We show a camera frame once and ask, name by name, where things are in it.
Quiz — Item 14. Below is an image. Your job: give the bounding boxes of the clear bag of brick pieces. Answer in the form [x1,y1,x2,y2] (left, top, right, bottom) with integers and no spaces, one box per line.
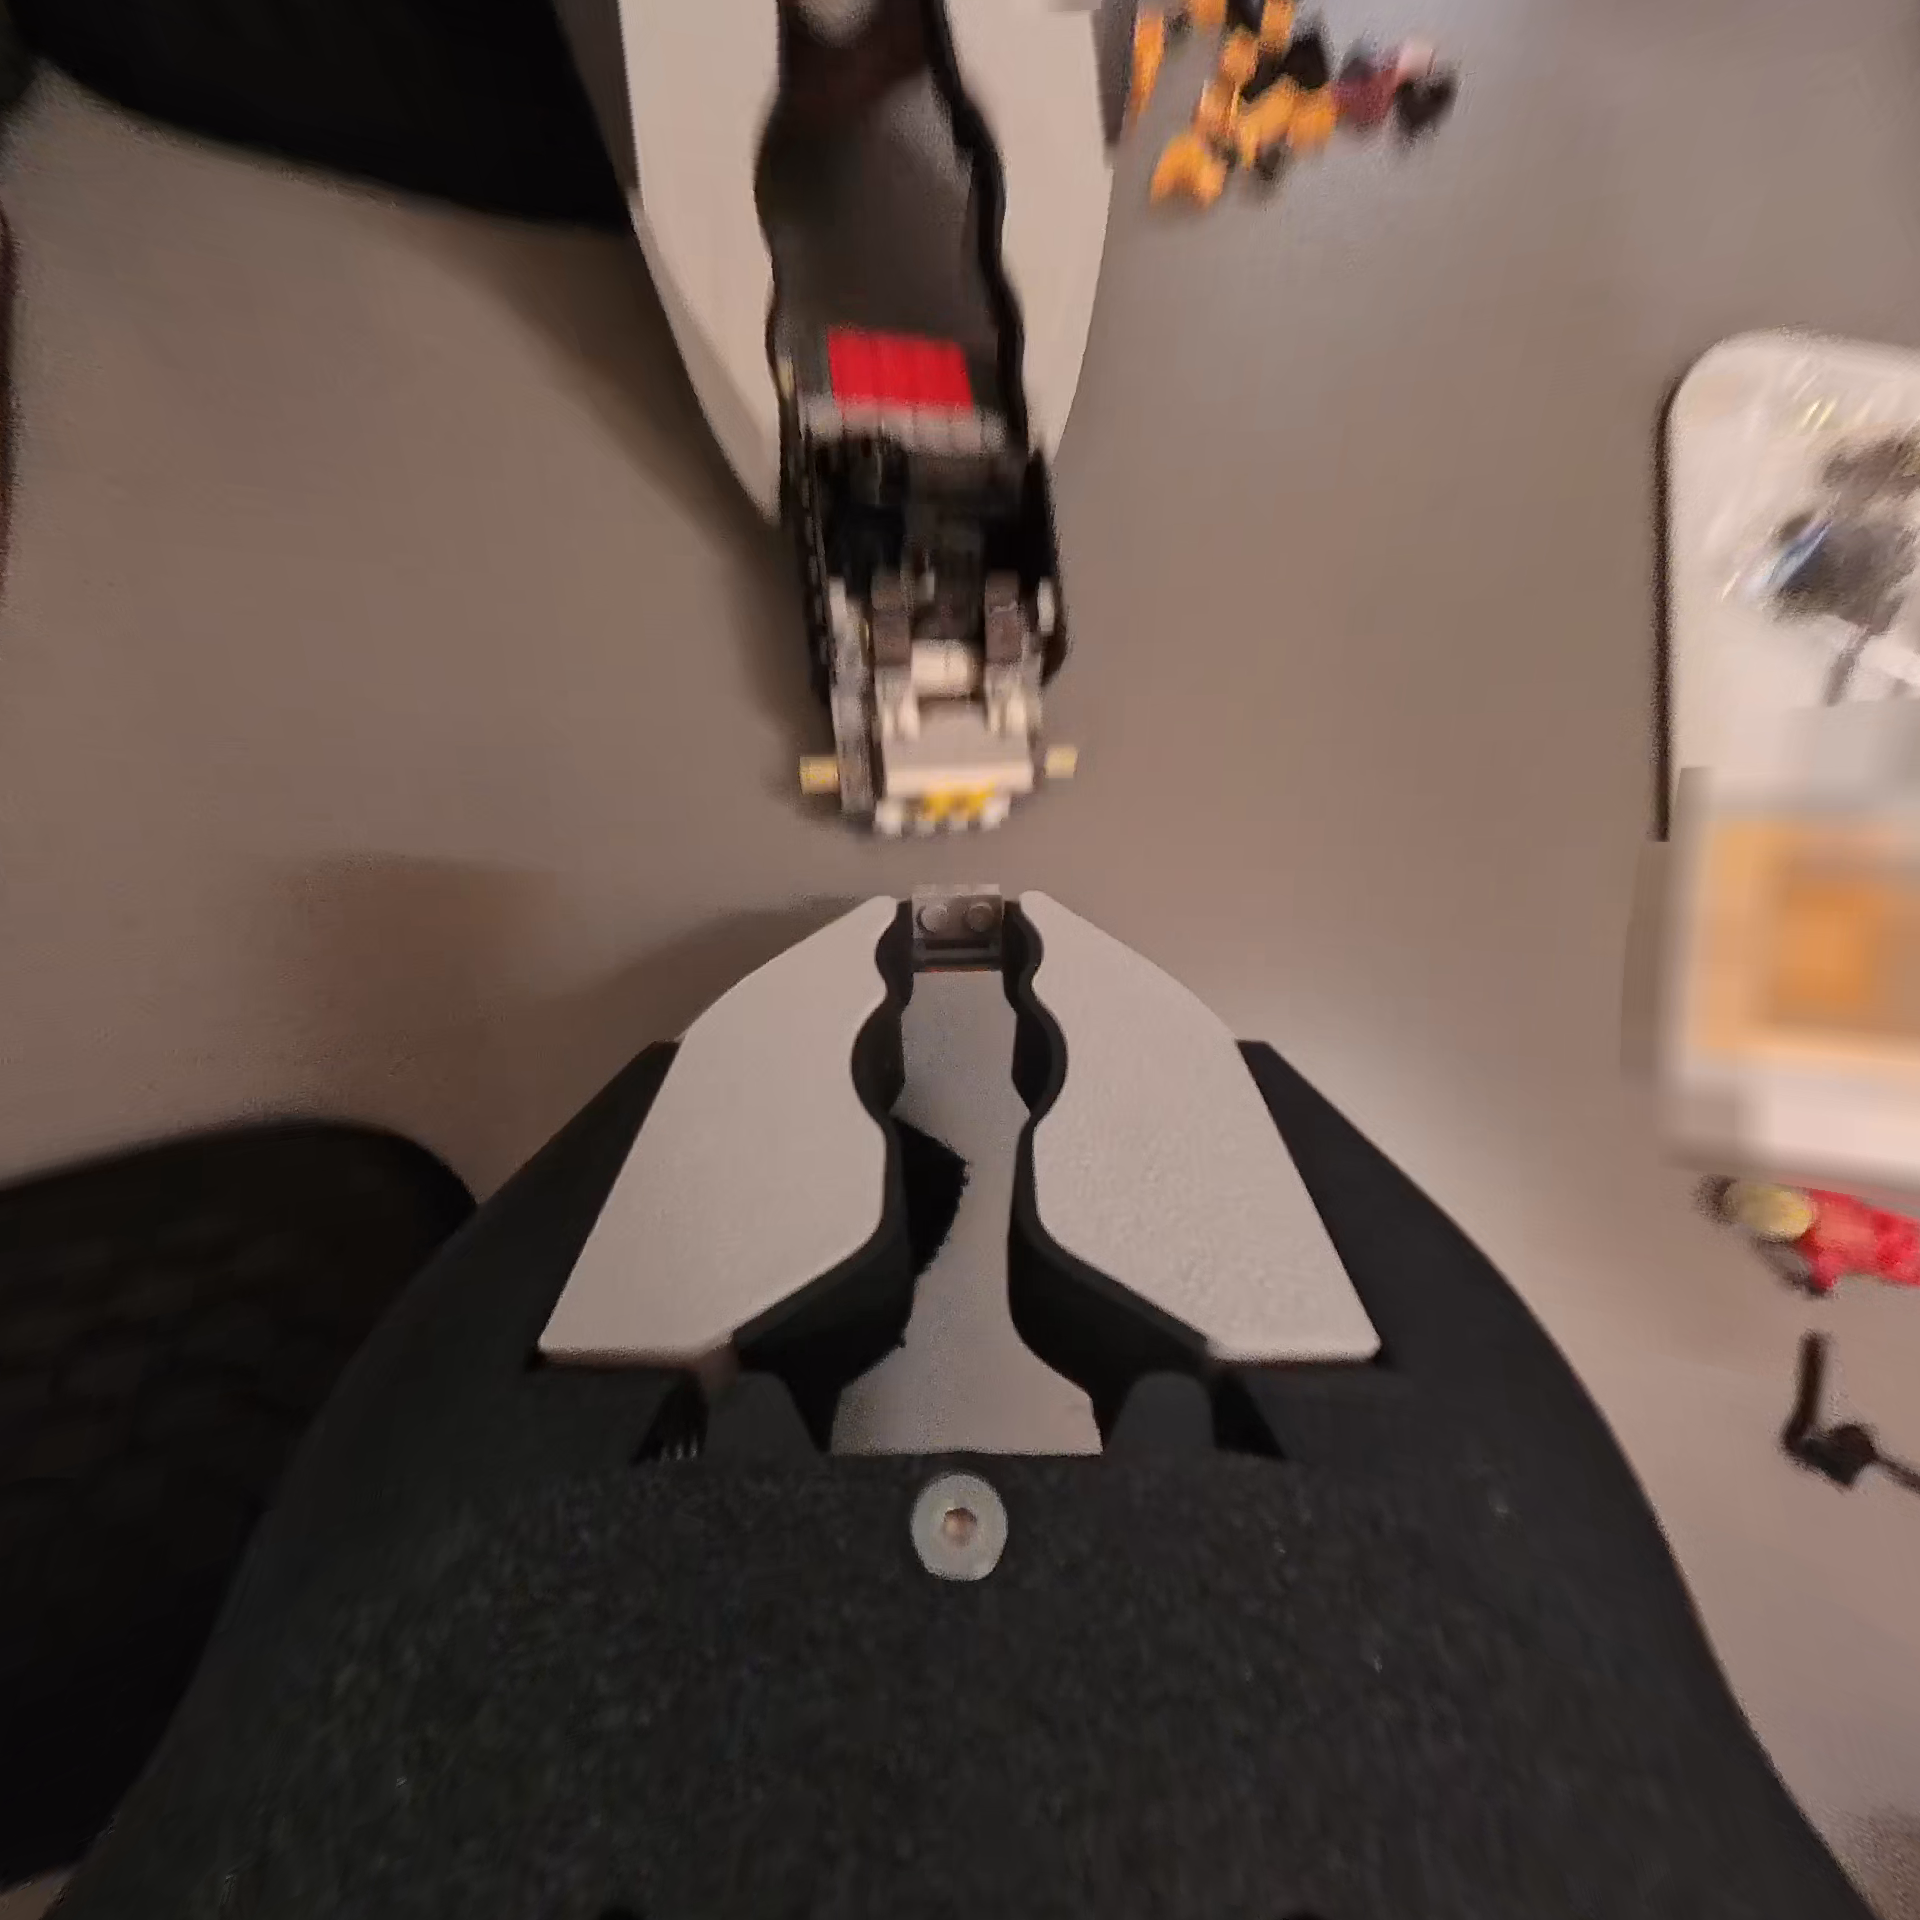
[1739,405,1920,706]

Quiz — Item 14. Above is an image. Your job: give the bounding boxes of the small grey plate brick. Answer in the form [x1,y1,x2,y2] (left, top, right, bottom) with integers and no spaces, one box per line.
[906,892,1008,975]

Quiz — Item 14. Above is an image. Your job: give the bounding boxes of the black toy brick vehicle model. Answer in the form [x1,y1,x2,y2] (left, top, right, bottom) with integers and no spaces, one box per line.
[768,322,1085,836]

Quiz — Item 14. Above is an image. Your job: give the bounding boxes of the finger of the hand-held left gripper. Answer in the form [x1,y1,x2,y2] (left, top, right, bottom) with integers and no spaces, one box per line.
[559,0,797,523]
[930,0,1123,456]

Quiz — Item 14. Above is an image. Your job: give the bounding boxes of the black bar brick piece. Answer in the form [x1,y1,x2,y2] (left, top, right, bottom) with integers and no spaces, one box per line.
[1774,1333,1888,1491]

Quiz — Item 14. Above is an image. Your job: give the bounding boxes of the white rounded tray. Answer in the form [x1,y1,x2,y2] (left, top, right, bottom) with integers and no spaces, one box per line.
[1656,330,1920,1187]

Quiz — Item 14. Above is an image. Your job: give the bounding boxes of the red toy brick piece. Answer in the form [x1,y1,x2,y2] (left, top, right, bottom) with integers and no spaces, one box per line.
[1792,1188,1920,1296]

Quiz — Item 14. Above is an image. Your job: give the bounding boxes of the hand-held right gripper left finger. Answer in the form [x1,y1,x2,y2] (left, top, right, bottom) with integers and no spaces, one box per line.
[536,896,969,1368]

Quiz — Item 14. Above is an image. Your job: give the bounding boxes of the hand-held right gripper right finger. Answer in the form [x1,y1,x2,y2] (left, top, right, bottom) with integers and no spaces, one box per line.
[1008,892,1383,1367]

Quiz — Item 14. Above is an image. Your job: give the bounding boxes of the pile of orange black bricks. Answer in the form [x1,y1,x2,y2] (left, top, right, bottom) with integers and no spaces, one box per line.
[1121,0,1464,215]

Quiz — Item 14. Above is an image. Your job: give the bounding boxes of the grey desk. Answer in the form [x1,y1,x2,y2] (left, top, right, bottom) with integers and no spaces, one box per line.
[0,0,1920,1920]

